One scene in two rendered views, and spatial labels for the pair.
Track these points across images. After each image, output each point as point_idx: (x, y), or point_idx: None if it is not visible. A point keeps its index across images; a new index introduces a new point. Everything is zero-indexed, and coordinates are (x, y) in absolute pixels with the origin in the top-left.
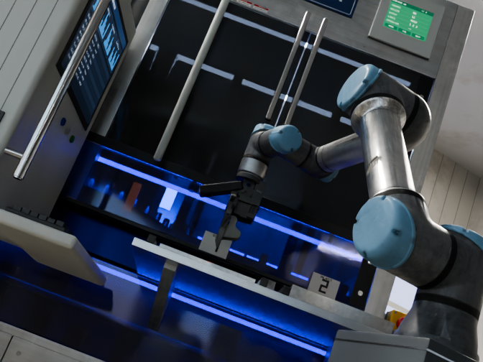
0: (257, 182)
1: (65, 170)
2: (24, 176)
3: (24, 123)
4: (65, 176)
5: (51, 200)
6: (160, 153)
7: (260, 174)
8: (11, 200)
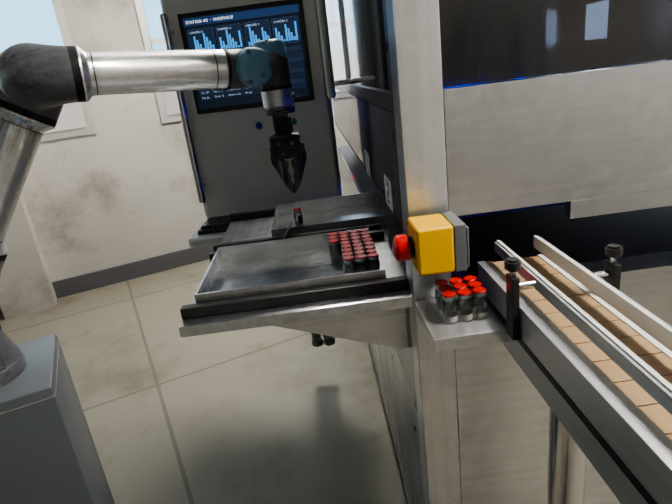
0: (270, 115)
1: (318, 139)
2: (202, 199)
3: (204, 162)
4: (323, 142)
5: (322, 166)
6: (327, 91)
7: (266, 105)
8: (250, 199)
